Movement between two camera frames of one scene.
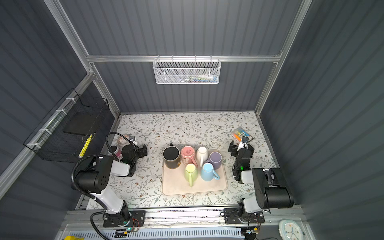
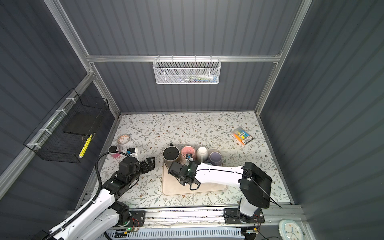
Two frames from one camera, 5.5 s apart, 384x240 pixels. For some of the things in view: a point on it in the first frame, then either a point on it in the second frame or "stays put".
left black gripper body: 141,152 → 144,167
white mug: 202,155 stays put
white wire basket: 184,71 stays put
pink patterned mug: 187,154 stays put
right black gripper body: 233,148 → 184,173
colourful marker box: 238,133 stays put
